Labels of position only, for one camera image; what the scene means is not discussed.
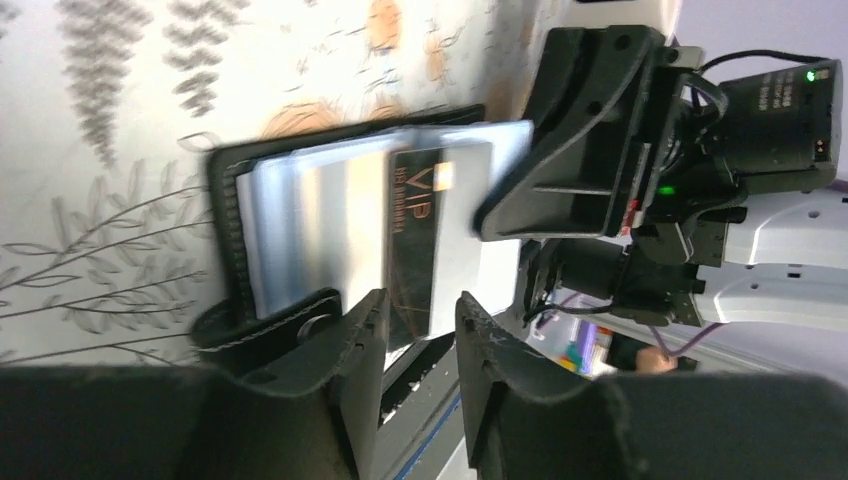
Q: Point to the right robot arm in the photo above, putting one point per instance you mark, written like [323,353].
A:
[785,262]

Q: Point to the floral table mat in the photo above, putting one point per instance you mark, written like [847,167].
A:
[107,109]

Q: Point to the gold card magnetic stripe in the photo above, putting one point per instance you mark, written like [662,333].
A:
[341,220]

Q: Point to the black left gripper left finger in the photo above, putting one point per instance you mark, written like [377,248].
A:
[297,397]

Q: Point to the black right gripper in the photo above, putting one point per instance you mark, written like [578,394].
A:
[618,118]

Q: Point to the black leather card holder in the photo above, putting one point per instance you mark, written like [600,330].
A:
[254,205]

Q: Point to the black VIP card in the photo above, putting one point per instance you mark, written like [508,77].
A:
[433,253]

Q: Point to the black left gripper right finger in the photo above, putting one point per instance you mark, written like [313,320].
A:
[525,417]

